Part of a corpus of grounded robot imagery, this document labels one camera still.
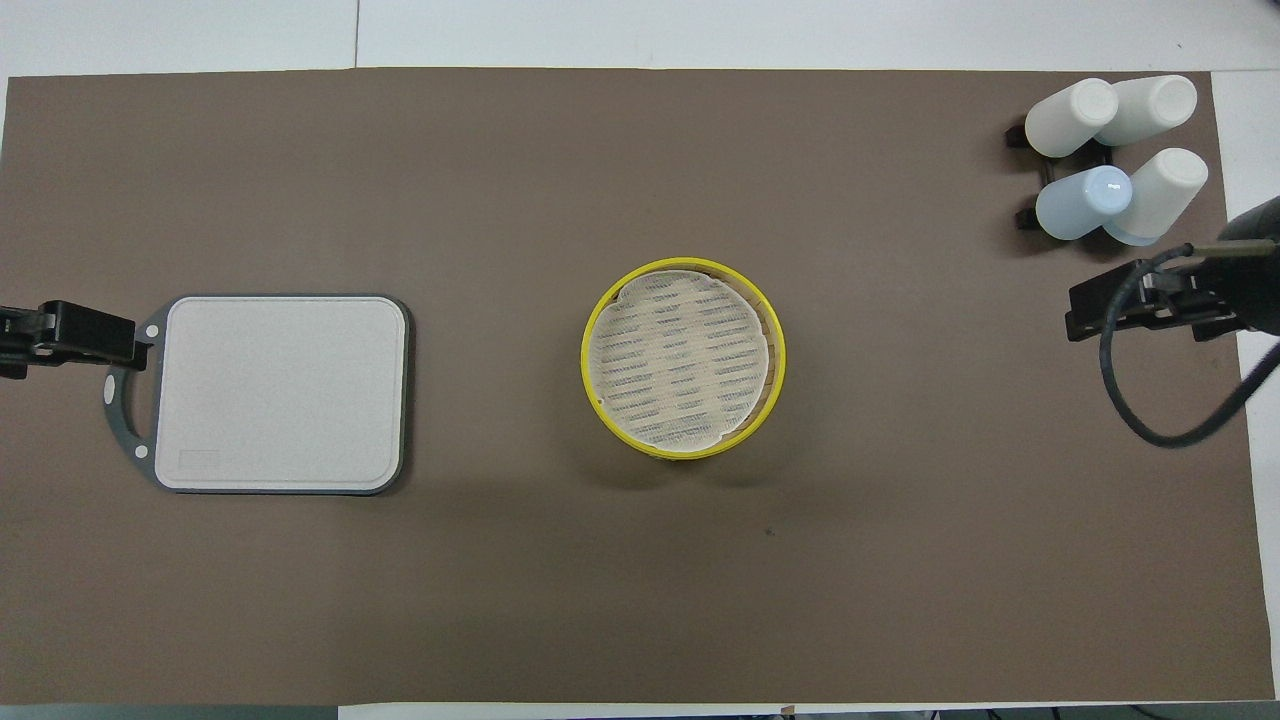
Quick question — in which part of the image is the pale blue plastic cup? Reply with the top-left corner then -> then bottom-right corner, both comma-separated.
1035,165 -> 1134,241

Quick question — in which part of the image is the bamboo steamer base yellow rim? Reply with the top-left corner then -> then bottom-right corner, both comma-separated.
630,440 -> 746,464

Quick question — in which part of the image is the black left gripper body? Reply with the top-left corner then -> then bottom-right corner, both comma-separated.
38,299 -> 137,368

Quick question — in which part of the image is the black cup rack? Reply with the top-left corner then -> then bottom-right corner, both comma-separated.
1005,118 -> 1116,233

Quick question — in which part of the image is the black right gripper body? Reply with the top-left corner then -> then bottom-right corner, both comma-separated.
1095,258 -> 1246,339

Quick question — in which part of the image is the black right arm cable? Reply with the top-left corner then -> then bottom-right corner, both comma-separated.
1099,240 -> 1280,449

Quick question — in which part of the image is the white cutting board grey rim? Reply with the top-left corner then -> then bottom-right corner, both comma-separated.
103,293 -> 413,497

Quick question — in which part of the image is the brown table mat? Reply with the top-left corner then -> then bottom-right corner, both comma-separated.
0,66 -> 1276,706

